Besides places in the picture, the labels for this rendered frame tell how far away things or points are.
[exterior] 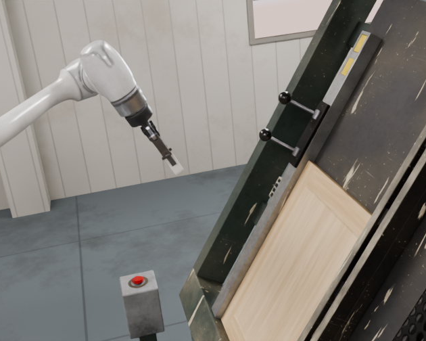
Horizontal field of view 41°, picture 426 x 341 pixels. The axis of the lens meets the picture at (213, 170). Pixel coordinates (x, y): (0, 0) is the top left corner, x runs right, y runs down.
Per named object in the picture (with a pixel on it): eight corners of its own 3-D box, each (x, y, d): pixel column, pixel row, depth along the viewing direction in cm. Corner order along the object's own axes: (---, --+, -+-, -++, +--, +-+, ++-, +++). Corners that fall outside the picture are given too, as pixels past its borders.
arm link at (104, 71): (145, 80, 153) (125, 80, 164) (111, 31, 147) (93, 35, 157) (116, 105, 150) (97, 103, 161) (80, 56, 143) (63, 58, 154)
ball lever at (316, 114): (318, 122, 162) (276, 100, 164) (324, 110, 162) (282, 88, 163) (317, 122, 159) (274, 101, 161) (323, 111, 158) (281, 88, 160)
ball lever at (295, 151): (297, 158, 165) (257, 137, 167) (303, 147, 164) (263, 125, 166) (297, 160, 162) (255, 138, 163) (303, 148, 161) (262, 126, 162)
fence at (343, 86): (222, 311, 180) (211, 308, 179) (372, 36, 158) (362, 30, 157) (226, 321, 176) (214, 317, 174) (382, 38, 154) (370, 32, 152)
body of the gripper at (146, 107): (148, 105, 155) (166, 131, 159) (143, 97, 162) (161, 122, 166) (125, 120, 155) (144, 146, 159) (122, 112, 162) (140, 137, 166)
